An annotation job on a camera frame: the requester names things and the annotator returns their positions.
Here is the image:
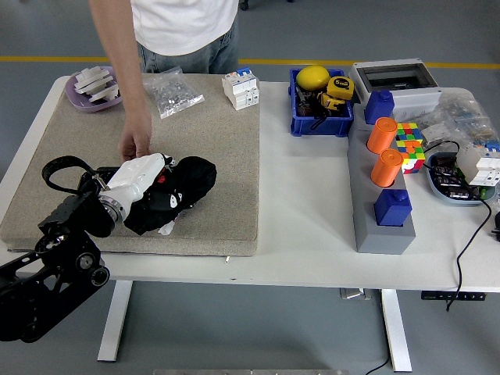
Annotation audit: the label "person's right hand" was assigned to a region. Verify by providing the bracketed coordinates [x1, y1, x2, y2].
[118, 110, 154, 163]

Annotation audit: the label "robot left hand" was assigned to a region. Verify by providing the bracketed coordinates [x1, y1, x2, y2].
[105, 152, 175, 205]

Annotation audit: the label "black rag with red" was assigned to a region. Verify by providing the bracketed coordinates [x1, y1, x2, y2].
[123, 155, 218, 236]

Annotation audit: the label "black table control panel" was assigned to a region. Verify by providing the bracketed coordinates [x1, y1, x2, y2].
[420, 291, 488, 302]

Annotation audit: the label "clear bag of screws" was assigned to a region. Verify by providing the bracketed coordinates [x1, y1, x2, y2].
[142, 65, 206, 120]

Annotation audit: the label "purple plastic tray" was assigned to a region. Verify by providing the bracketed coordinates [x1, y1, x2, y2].
[64, 65, 124, 113]

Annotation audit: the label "grey-brown mat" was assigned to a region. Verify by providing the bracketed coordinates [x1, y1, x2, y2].
[0, 72, 262, 258]

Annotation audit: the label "person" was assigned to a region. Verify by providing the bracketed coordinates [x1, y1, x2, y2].
[88, 0, 240, 75]

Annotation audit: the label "white table leg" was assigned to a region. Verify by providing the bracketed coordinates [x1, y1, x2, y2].
[96, 280, 134, 363]
[380, 288, 413, 373]

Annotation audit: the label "blue plastic bin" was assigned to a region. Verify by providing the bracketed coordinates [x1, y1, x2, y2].
[287, 66, 355, 138]

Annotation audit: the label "yellow lemon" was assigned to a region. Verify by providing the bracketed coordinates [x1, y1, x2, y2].
[295, 65, 331, 91]

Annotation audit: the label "yellow black tape measure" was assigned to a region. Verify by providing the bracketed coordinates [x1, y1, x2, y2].
[326, 76, 355, 102]
[316, 92, 347, 113]

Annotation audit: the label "blue block with knob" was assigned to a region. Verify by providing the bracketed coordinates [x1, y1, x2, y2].
[363, 88, 396, 125]
[373, 188, 414, 227]

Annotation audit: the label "orange cylinder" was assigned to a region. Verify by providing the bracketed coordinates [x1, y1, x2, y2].
[366, 116, 399, 155]
[370, 148, 405, 188]

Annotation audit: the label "grey shape sorter base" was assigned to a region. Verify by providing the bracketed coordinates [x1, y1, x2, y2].
[346, 103, 417, 255]

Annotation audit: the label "colourful puzzle cube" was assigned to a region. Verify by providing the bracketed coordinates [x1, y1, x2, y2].
[395, 122, 427, 175]

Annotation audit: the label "small labelled clear bag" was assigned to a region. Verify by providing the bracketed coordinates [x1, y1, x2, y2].
[420, 122, 454, 145]

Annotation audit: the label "light blue bowl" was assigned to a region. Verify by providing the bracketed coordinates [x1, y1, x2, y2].
[425, 152, 497, 207]

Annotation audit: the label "clear bags of parts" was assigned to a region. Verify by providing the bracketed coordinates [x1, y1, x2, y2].
[392, 91, 500, 157]

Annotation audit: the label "white circuit breaker assembly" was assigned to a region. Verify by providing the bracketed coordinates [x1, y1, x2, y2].
[455, 141, 500, 187]

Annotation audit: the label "white plastic bracket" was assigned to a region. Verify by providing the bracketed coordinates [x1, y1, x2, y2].
[88, 80, 122, 103]
[73, 66, 114, 95]

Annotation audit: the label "white circuit breaker blue switch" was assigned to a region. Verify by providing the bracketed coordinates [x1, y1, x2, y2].
[221, 66, 261, 112]

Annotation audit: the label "metal bracket under table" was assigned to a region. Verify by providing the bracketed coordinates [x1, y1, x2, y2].
[338, 287, 372, 301]

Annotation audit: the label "white electrical enclosure box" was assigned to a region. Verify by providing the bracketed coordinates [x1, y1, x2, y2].
[348, 58, 443, 120]

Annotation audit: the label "black floor cable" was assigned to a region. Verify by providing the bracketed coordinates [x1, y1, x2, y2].
[365, 357, 393, 375]

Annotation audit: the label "black power cable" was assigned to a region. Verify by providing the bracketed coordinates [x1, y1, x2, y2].
[423, 140, 493, 313]

